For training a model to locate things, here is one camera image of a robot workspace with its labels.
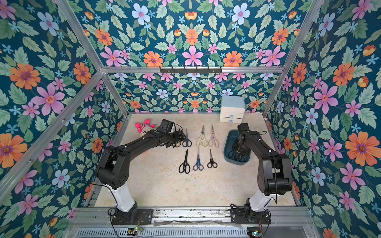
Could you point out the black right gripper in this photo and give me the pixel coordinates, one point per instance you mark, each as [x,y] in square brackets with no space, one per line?
[236,147]

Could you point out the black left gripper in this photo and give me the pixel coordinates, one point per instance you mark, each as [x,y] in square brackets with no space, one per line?
[177,138]

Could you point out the dark blue scissors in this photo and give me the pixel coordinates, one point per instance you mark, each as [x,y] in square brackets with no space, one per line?
[187,142]

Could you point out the pink scissors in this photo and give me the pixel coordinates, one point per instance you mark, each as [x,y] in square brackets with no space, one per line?
[213,141]

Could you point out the large black scissors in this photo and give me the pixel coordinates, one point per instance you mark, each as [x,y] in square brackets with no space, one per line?
[184,168]

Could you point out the cream yellow scissors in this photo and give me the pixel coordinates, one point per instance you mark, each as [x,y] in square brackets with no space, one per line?
[202,141]

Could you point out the small black scissors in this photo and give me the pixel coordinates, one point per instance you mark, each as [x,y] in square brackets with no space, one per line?
[211,164]

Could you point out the blue handled scissors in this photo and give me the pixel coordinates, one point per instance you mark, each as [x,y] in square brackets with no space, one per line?
[198,166]

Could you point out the black yellow scissors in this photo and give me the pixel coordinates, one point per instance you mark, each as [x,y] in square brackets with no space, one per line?
[177,145]

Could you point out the black grey scissors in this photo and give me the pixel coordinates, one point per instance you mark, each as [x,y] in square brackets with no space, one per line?
[237,157]

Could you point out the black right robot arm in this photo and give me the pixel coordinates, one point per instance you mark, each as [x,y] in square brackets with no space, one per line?
[274,170]

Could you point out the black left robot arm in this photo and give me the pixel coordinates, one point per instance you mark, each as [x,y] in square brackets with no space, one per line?
[113,169]

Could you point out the teal plastic storage box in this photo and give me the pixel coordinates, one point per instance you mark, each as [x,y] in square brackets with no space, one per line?
[231,137]

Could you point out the white pink plush toy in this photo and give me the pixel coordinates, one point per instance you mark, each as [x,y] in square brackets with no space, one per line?
[144,127]

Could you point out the small white drawer cabinet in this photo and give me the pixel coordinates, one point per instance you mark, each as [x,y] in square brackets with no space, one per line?
[232,109]

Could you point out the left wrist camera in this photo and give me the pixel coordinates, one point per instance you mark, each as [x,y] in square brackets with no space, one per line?
[165,127]

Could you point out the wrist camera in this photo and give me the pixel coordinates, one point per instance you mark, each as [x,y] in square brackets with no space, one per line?
[243,129]
[165,127]

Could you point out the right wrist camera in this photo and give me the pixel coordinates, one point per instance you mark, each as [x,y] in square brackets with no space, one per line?
[243,129]

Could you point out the black hook rail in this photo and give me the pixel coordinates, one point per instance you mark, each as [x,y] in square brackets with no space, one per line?
[186,70]

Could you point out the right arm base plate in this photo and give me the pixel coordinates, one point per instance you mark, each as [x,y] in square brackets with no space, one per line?
[241,215]

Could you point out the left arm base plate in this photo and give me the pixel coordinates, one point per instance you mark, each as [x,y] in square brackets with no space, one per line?
[134,217]

